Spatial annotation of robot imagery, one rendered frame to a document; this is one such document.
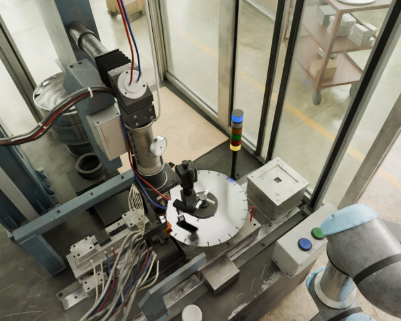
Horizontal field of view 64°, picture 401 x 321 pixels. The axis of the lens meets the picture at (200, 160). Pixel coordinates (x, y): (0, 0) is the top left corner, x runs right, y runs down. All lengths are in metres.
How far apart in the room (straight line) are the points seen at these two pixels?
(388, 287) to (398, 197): 2.04
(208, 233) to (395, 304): 0.63
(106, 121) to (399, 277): 0.66
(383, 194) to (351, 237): 1.97
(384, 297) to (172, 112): 1.44
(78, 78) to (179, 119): 1.05
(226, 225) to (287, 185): 0.34
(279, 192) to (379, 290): 0.71
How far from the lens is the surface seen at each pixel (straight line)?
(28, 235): 1.20
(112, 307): 1.19
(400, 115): 1.02
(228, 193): 1.23
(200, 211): 1.17
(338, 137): 1.13
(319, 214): 1.30
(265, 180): 1.34
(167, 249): 1.20
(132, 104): 0.68
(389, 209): 2.61
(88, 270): 1.32
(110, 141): 0.80
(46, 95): 1.63
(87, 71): 0.84
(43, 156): 1.83
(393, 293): 0.70
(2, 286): 1.51
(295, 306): 2.09
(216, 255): 1.21
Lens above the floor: 1.96
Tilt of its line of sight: 50 degrees down
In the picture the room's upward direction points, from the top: 3 degrees counter-clockwise
